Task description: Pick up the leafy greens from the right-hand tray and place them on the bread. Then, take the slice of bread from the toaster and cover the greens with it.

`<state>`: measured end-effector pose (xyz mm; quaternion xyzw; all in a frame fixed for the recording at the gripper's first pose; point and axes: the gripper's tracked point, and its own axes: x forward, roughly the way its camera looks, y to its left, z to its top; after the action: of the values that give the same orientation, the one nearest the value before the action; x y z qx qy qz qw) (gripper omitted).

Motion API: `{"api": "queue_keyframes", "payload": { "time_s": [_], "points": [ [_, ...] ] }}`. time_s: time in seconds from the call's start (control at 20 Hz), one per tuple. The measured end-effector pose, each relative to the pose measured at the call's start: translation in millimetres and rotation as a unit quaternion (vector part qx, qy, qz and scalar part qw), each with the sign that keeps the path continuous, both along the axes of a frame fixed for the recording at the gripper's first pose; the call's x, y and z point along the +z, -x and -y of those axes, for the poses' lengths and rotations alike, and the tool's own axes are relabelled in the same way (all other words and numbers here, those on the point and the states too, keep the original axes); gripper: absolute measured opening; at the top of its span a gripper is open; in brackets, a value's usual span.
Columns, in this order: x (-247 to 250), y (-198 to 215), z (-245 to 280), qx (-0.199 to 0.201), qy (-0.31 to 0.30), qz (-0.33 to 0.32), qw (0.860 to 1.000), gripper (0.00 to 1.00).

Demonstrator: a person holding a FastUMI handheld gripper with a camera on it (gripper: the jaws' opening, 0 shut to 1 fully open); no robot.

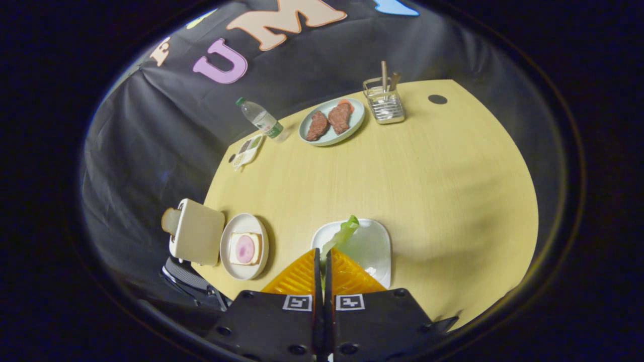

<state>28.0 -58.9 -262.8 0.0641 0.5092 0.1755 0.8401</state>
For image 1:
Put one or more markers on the pink ham slice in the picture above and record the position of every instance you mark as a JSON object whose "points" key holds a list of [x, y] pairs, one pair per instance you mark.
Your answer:
{"points": [[245, 249]]}

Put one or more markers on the white square plate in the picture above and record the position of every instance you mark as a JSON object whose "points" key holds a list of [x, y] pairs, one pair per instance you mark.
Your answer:
{"points": [[372, 246]]}

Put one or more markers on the pale green round plate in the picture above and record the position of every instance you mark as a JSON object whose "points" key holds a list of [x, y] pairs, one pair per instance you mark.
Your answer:
{"points": [[352, 120]]}

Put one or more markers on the dark striped object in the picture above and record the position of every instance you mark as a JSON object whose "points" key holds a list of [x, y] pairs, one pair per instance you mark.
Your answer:
{"points": [[188, 276]]}

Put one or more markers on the white toaster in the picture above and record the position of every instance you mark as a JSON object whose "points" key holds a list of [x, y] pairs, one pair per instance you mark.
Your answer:
{"points": [[198, 231]]}

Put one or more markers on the wooden chopsticks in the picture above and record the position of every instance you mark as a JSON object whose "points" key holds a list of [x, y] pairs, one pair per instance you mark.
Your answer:
{"points": [[384, 75]]}

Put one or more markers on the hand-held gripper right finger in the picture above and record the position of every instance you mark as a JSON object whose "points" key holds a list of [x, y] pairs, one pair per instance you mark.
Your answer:
{"points": [[372, 327]]}

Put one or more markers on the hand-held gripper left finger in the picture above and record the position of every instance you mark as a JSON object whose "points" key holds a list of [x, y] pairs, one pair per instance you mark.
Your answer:
{"points": [[282, 327]]}

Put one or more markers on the clear utensil holder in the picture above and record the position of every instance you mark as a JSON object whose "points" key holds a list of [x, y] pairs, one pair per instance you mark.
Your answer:
{"points": [[385, 108]]}

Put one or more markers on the toast bread slice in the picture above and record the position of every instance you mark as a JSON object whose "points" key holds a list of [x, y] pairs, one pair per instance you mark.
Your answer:
{"points": [[170, 221]]}

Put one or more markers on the white round plate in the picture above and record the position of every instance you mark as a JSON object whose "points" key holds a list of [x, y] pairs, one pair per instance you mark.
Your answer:
{"points": [[242, 223]]}

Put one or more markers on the green lettuce leaf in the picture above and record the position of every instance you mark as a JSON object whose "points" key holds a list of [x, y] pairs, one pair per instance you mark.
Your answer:
{"points": [[343, 234]]}

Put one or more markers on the white divided bean tray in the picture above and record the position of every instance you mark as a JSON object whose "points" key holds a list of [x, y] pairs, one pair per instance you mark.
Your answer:
{"points": [[247, 151]]}

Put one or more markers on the clear plastic water bottle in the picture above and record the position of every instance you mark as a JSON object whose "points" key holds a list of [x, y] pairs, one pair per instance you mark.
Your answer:
{"points": [[261, 119]]}

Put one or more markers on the brown meat piece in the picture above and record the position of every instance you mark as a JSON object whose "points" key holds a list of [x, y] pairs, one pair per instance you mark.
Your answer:
{"points": [[317, 125], [340, 118]]}

